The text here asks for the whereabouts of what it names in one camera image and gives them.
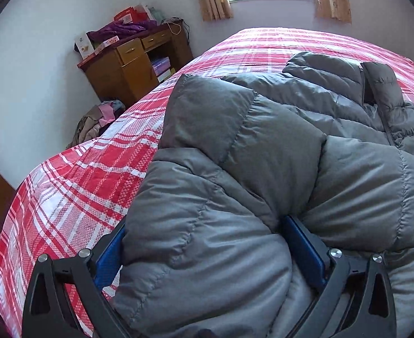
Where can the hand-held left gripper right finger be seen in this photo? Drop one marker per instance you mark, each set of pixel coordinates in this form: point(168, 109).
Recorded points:
point(303, 250)

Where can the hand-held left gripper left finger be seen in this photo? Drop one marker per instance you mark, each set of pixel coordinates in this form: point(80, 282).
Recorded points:
point(110, 257)

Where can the grey puffer jacket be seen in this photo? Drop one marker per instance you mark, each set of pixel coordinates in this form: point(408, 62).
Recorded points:
point(249, 169)

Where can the pile of clothes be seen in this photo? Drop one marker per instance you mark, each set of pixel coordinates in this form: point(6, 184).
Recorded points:
point(90, 123)

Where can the bed with red plaid sheet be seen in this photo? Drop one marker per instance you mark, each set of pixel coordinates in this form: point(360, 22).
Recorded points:
point(69, 183)

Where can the wooden desk with drawers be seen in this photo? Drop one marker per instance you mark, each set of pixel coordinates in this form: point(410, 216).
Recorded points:
point(129, 75)

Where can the stack of books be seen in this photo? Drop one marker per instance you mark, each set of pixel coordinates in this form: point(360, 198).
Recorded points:
point(161, 68)

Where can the white printed box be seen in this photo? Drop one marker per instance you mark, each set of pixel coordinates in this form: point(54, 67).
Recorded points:
point(84, 46)

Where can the flat pink box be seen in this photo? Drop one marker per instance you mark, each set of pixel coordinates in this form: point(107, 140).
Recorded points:
point(106, 44)

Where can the purple garment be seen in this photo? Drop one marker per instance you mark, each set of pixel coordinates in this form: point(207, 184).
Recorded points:
point(122, 30)

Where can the red gift box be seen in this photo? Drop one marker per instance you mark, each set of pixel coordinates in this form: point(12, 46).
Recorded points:
point(129, 14)

